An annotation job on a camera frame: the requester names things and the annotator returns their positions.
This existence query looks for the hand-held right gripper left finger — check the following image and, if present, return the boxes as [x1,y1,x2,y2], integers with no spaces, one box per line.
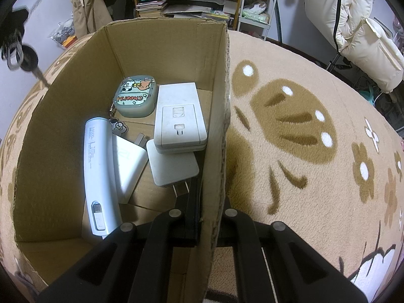
[38,178,202,303]

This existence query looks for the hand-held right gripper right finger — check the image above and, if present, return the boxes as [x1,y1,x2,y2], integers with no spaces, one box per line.
[216,196,370,303]

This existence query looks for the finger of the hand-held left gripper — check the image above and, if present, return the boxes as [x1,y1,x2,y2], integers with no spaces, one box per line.
[0,6,30,50]

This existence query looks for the bunch of keys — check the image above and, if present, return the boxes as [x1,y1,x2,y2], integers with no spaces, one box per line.
[2,42,50,88]

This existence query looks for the white square plug adapter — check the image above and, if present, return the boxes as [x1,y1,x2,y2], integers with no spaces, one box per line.
[146,139,200,197]

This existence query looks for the white wall charger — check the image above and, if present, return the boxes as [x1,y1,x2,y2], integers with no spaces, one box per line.
[112,133,149,205]

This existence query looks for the white socket box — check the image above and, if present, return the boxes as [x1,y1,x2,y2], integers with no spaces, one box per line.
[154,83,208,155]

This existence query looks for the white power bank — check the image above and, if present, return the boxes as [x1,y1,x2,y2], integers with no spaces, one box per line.
[83,117,123,241]

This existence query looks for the cartoon keychain charm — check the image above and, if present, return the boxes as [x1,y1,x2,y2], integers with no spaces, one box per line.
[109,101,129,133]

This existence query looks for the green cartoon earbuds case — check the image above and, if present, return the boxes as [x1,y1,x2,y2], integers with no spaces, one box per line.
[114,75,159,118]

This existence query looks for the cardboard box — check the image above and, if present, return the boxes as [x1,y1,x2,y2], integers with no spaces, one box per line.
[13,18,232,303]

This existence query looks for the plastic bag with plush toys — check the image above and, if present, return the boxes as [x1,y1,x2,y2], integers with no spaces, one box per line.
[50,19,78,50]

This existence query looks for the beige coat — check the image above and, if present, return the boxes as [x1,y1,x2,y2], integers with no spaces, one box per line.
[69,0,113,38]

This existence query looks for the beige printed blanket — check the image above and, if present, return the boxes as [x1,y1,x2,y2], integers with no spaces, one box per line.
[0,30,404,303]

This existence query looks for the stack of books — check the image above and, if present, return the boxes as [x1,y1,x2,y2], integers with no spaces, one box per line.
[135,0,168,18]

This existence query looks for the teal plastic fan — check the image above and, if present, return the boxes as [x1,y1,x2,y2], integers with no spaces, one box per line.
[360,85,378,105]

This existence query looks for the green tissue pack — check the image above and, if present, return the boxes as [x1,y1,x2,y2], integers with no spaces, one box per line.
[241,8,269,24]

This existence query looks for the white metal cart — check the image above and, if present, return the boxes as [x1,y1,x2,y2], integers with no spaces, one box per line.
[237,0,280,42]

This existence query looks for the white puffer jacket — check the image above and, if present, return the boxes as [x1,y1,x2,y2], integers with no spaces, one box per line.
[305,0,404,93]

